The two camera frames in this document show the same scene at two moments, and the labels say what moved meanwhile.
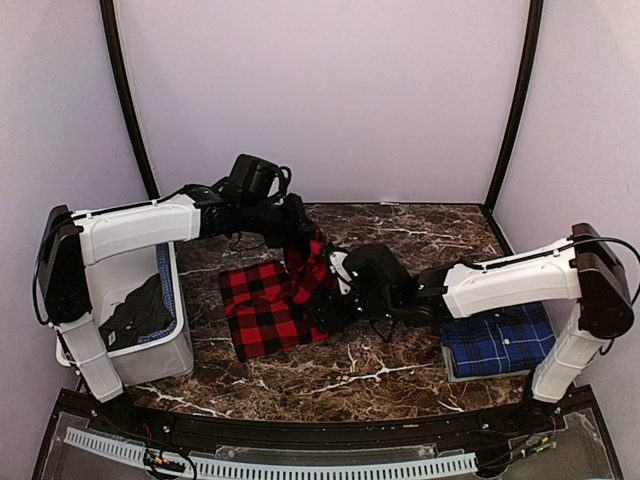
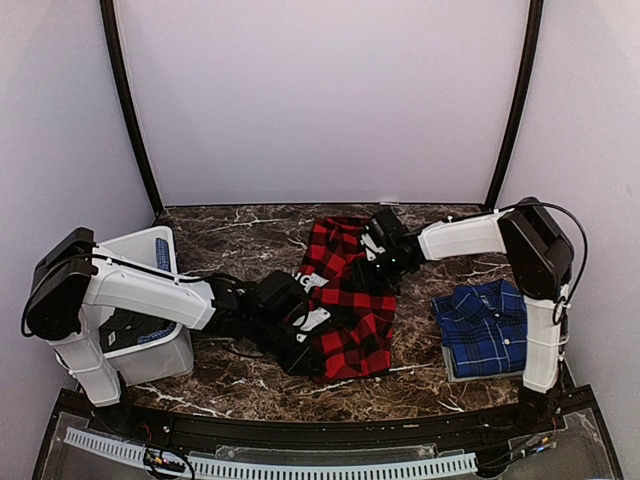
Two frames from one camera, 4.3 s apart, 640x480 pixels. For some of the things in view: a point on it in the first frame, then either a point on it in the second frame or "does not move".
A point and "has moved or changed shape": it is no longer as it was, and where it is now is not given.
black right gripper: (321, 316) -> (364, 277)
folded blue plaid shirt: (501, 341) does not move
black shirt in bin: (142, 313) does not move
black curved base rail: (508, 422) does not move
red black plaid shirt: (264, 301) has moved or changed shape
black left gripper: (296, 229) -> (295, 365)
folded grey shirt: (452, 378) does not move
